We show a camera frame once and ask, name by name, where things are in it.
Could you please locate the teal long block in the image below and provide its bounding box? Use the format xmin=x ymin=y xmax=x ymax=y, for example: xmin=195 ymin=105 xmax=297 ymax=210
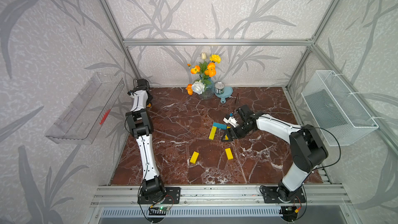
xmin=213 ymin=122 xmax=227 ymax=130

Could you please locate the yellow block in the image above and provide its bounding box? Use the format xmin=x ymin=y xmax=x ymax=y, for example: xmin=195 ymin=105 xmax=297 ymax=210
xmin=223 ymin=127 xmax=231 ymax=142
xmin=190 ymin=151 xmax=199 ymax=164
xmin=225 ymin=148 xmax=234 ymax=160
xmin=209 ymin=126 xmax=217 ymax=140

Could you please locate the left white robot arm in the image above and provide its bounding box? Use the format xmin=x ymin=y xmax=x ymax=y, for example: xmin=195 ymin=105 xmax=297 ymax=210
xmin=125 ymin=79 xmax=166 ymax=202

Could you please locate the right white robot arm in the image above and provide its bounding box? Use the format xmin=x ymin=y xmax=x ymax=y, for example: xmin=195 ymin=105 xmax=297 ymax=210
xmin=222 ymin=105 xmax=329 ymax=203

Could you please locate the light blue dish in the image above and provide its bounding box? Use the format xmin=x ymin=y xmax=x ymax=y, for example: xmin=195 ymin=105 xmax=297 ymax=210
xmin=215 ymin=86 xmax=233 ymax=104

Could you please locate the metal tin can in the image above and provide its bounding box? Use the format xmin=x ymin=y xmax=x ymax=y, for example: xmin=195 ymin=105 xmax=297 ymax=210
xmin=214 ymin=82 xmax=225 ymax=94

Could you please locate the flower bouquet in vase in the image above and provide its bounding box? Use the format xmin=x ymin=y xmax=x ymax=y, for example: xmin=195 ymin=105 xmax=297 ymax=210
xmin=186 ymin=52 xmax=221 ymax=100

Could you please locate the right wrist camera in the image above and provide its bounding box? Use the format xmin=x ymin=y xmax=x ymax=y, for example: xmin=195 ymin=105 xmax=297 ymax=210
xmin=223 ymin=114 xmax=239 ymax=128

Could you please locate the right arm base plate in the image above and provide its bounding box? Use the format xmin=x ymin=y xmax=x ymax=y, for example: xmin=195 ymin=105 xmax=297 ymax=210
xmin=259 ymin=185 xmax=307 ymax=203

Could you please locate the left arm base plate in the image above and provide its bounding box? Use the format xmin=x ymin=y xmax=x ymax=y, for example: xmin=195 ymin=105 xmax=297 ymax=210
xmin=138 ymin=187 xmax=181 ymax=204

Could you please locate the white wire wall basket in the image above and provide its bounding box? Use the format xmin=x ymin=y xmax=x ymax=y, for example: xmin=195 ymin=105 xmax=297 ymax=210
xmin=302 ymin=70 xmax=379 ymax=147

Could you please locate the aluminium front rail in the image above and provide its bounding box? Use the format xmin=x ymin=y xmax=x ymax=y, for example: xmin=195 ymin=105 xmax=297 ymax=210
xmin=90 ymin=184 xmax=352 ymax=207

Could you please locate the clear plastic wall tray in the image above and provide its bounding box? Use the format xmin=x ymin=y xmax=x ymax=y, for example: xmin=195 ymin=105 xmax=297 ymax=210
xmin=45 ymin=73 xmax=125 ymax=145

